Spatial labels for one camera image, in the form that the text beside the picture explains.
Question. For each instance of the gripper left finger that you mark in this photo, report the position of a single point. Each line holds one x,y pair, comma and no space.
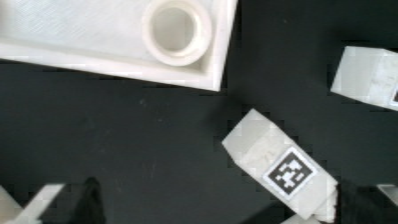
26,214

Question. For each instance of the white table leg with tag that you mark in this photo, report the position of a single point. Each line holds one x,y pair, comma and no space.
281,167

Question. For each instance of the white square tabletop panel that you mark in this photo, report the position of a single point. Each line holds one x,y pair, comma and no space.
153,40

